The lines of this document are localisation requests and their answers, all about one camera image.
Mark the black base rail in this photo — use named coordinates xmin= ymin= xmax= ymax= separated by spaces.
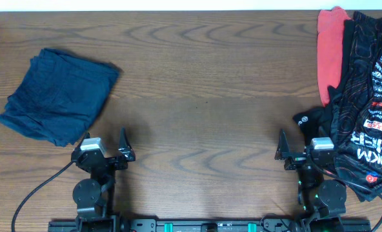
xmin=48 ymin=218 xmax=371 ymax=232

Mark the red orange garment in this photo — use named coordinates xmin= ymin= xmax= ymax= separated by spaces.
xmin=317 ymin=6 xmax=350 ymax=106

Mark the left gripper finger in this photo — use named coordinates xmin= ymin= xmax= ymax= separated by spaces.
xmin=79 ymin=132 xmax=90 ymax=146
xmin=118 ymin=128 xmax=136 ymax=162

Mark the plain black t-shirt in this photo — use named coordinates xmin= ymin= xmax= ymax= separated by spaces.
xmin=293 ymin=20 xmax=355 ymax=145

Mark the folded navy blue garment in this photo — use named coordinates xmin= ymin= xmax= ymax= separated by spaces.
xmin=0 ymin=48 xmax=120 ymax=147

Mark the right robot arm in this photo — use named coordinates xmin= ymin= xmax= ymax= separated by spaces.
xmin=274 ymin=130 xmax=347 ymax=231

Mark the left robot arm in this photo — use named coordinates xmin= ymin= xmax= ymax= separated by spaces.
xmin=71 ymin=128 xmax=136 ymax=232

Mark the black patterned cycling jersey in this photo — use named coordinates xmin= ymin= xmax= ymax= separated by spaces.
xmin=332 ymin=12 xmax=382 ymax=202

